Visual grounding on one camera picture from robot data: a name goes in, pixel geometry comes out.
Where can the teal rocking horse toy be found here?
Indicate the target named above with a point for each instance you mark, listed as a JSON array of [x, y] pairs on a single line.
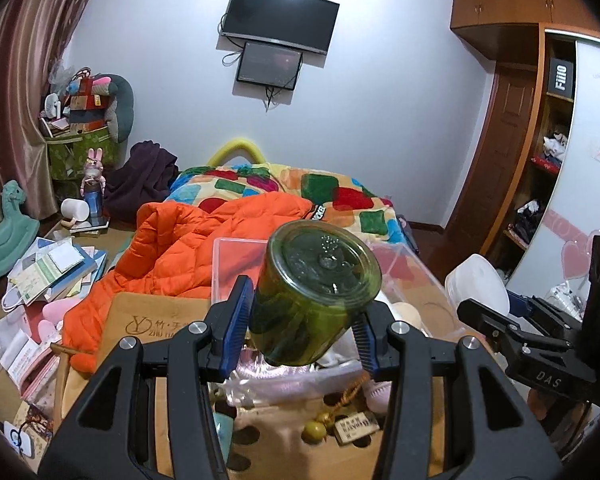
[[17, 230]]

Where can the small black wall monitor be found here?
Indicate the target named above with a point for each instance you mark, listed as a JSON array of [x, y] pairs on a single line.
[[268, 65]]

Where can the dark purple clothing heap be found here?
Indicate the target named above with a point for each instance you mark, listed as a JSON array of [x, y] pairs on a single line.
[[146, 177]]

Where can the large black wall television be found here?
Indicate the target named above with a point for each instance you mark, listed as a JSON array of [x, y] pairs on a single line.
[[303, 24]]

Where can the pile of books and papers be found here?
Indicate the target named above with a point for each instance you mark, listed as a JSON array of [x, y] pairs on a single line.
[[48, 269]]

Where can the orange puffer jacket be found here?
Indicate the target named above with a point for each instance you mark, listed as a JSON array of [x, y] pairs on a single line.
[[171, 255]]

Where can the pink rabbit doll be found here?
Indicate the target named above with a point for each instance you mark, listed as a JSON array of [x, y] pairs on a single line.
[[93, 186]]

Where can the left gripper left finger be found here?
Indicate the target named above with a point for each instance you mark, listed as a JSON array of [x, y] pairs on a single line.
[[109, 433]]

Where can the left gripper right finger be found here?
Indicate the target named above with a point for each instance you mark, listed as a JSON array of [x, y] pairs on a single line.
[[489, 432]]

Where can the grey plush cushion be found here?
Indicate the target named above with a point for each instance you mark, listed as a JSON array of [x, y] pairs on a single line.
[[119, 114]]

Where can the black FiiO box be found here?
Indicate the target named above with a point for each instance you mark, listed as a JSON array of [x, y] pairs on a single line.
[[560, 78]]

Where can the colourful patchwork blanket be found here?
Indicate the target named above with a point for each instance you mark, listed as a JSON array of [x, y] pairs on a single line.
[[337, 199]]

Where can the green storage box with toys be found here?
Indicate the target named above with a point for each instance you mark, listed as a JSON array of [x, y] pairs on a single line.
[[67, 154]]

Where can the green glass jar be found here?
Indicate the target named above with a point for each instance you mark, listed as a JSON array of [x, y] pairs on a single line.
[[314, 281]]

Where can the wooden wardrobe with shelves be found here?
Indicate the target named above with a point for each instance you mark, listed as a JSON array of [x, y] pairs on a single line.
[[509, 168]]

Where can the wooden tag with text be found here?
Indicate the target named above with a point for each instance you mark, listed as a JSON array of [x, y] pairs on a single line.
[[354, 427]]

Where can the pink striped curtain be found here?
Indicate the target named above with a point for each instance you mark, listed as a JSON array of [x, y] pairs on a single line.
[[33, 36]]

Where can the white mug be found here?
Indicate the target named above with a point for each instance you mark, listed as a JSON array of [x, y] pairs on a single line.
[[75, 210]]

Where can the clear plastic storage bin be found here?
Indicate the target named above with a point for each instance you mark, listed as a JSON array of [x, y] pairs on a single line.
[[410, 291]]

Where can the yellow foam headboard arch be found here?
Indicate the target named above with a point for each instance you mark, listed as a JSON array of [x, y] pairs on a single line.
[[237, 147]]

